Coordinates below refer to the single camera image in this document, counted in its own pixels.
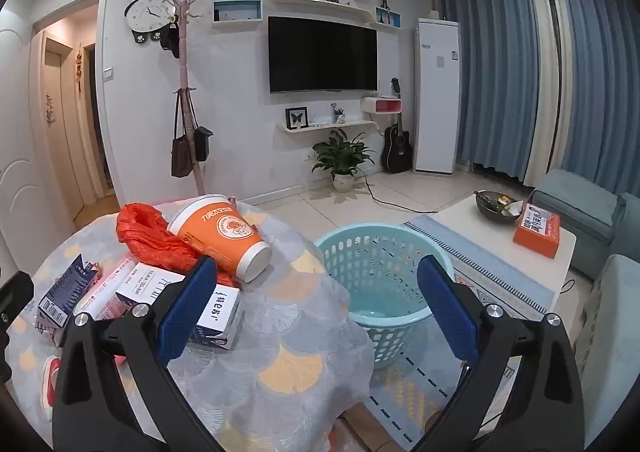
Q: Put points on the white refrigerator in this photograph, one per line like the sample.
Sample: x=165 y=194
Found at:
x=436 y=96

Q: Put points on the curved white wall shelf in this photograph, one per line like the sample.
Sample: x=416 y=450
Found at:
x=320 y=3

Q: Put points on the black flat television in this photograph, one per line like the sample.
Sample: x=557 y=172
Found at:
x=322 y=54

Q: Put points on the black hanging bag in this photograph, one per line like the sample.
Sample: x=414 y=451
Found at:
x=203 y=144

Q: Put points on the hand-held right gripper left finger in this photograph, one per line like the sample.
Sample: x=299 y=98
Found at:
x=182 y=317

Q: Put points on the light blue plastic basket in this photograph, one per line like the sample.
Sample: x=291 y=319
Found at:
x=360 y=262

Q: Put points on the butterfly picture frame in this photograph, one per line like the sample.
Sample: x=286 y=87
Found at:
x=296 y=117

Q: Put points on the panda wall clock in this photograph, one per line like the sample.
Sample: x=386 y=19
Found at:
x=150 y=11

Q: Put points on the white pink carton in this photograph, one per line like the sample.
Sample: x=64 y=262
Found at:
x=102 y=294

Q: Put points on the black acoustic guitar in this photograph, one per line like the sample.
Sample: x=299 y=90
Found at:
x=396 y=151

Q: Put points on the pink coat rack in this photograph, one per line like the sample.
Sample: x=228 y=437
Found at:
x=185 y=66

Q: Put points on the green potted plant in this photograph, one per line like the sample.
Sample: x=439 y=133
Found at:
x=342 y=154

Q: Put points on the white milk carton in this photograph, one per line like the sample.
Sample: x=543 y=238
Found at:
x=222 y=309

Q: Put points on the orange tissue box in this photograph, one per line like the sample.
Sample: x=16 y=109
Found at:
x=537 y=232

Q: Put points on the white door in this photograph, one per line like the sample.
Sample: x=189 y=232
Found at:
x=20 y=131

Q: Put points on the dark bowl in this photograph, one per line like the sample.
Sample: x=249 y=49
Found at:
x=492 y=207

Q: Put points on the dark blue milk carton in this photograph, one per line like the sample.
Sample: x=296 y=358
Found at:
x=65 y=292

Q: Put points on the orange paper cup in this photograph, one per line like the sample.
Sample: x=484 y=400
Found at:
x=220 y=232

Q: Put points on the white light switch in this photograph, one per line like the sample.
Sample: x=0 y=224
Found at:
x=108 y=74

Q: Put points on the dark hanging cloth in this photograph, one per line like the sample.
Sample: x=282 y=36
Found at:
x=171 y=41

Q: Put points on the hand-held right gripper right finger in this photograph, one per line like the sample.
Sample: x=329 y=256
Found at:
x=447 y=312

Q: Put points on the small pen cup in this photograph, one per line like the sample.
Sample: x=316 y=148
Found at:
x=339 y=116

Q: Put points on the blue curtain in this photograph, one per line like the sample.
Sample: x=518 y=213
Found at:
x=490 y=71
x=600 y=81

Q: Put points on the light blue wall box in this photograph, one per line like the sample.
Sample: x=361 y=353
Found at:
x=237 y=11

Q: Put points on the brown hanging bag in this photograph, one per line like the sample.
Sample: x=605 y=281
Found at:
x=181 y=151

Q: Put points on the hallway door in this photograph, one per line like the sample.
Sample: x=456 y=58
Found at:
x=62 y=131

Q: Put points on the white floating shelf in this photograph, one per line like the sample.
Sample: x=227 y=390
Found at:
x=325 y=126

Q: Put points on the cream curtain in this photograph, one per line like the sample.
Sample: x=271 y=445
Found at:
x=542 y=81

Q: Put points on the white pink wall shelf box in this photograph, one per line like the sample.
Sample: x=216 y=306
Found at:
x=381 y=105

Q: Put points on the orange plastic bag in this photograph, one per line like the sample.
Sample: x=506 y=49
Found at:
x=145 y=237

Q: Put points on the blue patterned rug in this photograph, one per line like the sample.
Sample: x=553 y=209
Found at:
x=500 y=282

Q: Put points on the white coffee table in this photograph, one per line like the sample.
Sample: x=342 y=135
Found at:
x=475 y=242

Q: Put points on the teal sofa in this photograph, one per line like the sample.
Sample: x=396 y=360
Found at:
x=575 y=202

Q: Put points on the red hanging ornament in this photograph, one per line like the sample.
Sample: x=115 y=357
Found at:
x=78 y=69

